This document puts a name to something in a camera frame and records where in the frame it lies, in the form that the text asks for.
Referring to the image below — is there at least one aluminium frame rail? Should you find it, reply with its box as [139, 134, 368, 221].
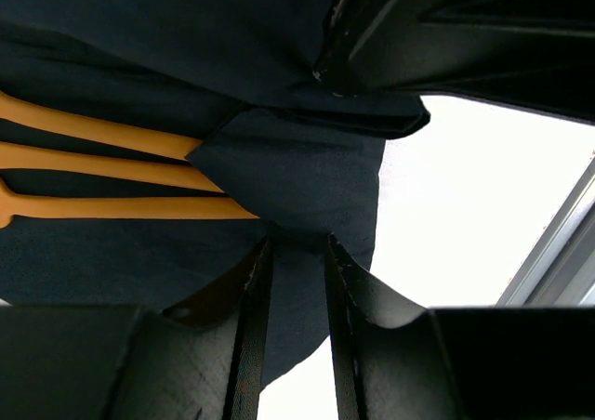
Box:
[496, 163, 594, 307]

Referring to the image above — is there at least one orange plastic knife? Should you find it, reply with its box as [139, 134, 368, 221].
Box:
[1, 93, 203, 161]

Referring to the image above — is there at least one orange plastic spoon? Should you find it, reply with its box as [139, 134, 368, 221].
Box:
[1, 142, 223, 193]

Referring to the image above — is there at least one dark navy paper napkin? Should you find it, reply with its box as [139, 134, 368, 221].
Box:
[1, 0, 430, 385]

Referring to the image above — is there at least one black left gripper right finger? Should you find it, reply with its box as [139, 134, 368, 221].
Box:
[325, 238, 594, 419]

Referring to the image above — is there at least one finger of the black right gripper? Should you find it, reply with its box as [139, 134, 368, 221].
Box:
[313, 0, 594, 124]

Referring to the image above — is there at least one orange plastic fork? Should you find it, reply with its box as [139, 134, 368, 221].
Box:
[1, 184, 257, 228]

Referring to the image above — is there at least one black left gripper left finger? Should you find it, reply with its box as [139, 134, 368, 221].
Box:
[1, 240, 272, 419]

